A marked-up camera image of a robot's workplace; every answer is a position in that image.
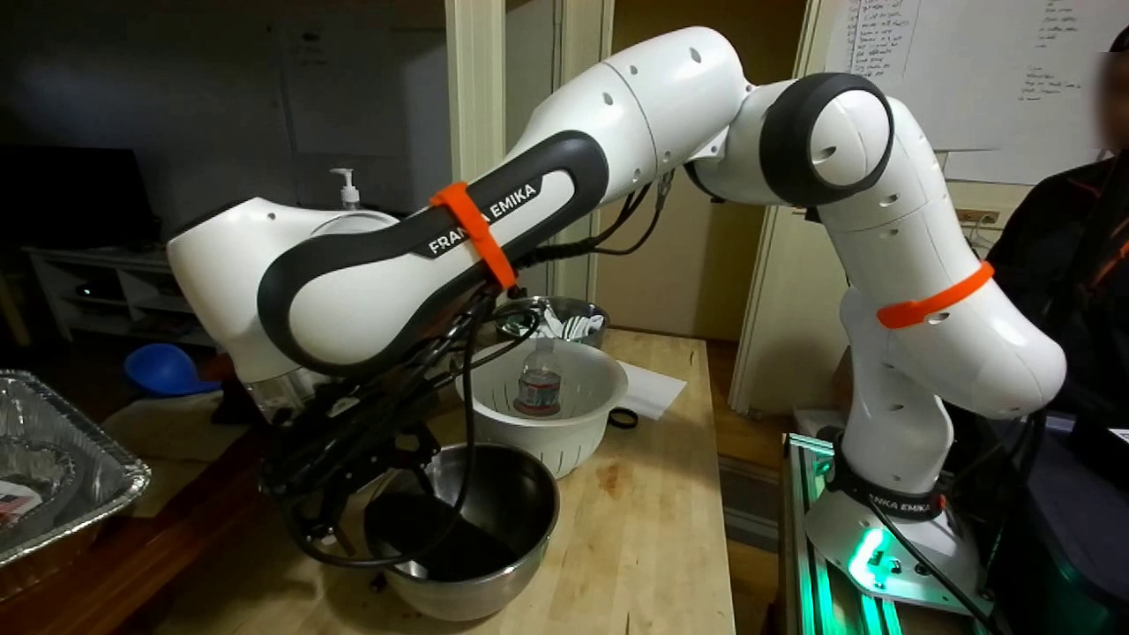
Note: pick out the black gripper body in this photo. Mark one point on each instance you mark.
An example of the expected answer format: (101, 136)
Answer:
(324, 455)

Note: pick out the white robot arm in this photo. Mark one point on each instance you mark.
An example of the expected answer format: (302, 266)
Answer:
(302, 298)

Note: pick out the silver bowl with black cloth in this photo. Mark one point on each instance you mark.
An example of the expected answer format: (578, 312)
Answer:
(468, 531)

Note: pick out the blue round object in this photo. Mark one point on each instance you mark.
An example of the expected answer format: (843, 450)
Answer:
(168, 372)

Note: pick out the silver bowl with striped towel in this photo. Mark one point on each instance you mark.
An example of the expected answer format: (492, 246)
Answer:
(566, 322)

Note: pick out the white plastic colander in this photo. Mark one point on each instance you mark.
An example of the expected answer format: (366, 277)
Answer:
(591, 384)

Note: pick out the hand sanitizer pump bottle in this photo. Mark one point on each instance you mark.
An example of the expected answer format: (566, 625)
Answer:
(348, 188)

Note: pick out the aluminium foil tray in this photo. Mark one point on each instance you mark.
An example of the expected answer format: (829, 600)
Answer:
(59, 465)

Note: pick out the white paper sheet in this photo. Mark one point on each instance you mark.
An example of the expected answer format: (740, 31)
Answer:
(651, 393)

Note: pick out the person in dark clothes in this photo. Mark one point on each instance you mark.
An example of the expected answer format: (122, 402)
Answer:
(1069, 254)

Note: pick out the whiteboard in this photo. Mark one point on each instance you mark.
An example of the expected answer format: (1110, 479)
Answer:
(993, 81)

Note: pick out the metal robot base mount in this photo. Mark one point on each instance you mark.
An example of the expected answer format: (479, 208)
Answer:
(854, 571)

